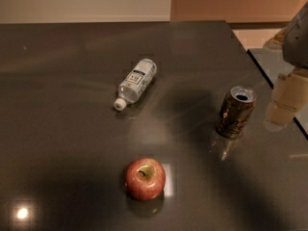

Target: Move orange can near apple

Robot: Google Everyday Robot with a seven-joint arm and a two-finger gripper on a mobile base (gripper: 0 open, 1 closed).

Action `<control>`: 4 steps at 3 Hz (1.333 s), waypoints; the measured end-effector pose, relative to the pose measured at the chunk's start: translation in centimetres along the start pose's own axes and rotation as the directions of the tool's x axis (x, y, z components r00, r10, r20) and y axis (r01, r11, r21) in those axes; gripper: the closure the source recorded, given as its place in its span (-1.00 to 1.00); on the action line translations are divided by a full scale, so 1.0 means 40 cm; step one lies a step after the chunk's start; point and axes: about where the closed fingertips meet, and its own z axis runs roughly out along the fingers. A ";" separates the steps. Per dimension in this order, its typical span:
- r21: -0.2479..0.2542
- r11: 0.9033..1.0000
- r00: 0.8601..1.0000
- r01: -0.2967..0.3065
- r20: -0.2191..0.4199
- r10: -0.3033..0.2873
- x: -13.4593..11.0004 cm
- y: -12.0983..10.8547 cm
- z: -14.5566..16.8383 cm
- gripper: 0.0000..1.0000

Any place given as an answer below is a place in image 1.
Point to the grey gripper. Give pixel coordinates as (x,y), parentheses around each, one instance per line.
(296,43)

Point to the orange patterned soda can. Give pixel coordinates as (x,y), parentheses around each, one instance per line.
(236,109)

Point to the red apple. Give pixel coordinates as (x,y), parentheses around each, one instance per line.
(145,179)

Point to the clear plastic water bottle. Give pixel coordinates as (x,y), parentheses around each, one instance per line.
(135,83)

